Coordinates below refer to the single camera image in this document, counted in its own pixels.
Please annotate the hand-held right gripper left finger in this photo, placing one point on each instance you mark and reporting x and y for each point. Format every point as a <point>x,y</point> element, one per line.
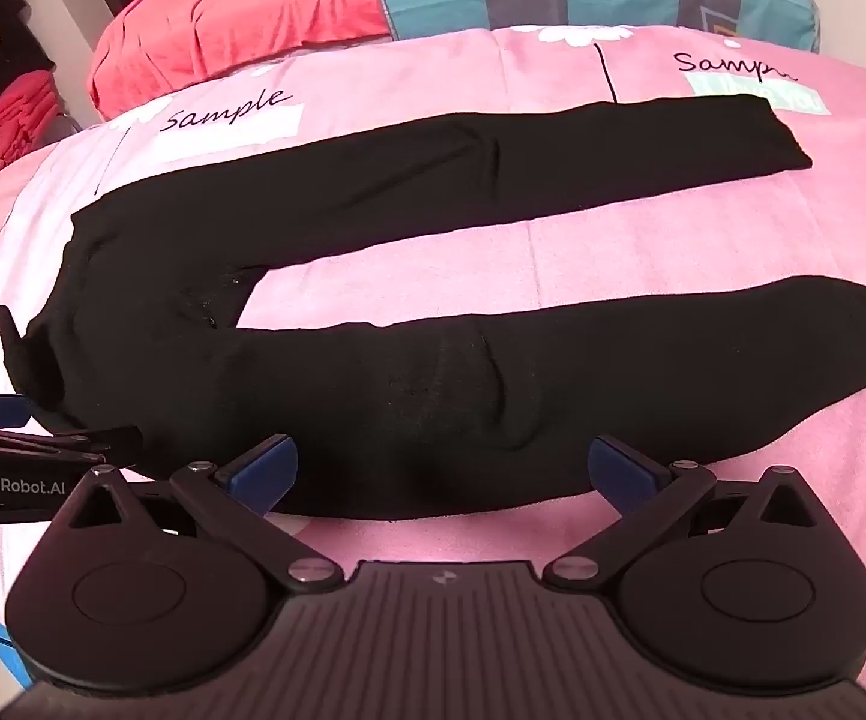
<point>264,469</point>

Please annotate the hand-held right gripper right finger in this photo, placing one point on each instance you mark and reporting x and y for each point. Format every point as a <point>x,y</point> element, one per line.
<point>620,466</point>

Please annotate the black pants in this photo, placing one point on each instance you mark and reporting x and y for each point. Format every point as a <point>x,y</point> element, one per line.
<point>403,405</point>

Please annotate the pile of red clothes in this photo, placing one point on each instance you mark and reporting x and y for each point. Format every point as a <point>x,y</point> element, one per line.
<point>16,124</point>

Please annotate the pink printed bed sheet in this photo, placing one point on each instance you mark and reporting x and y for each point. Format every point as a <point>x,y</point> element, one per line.
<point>628,240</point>

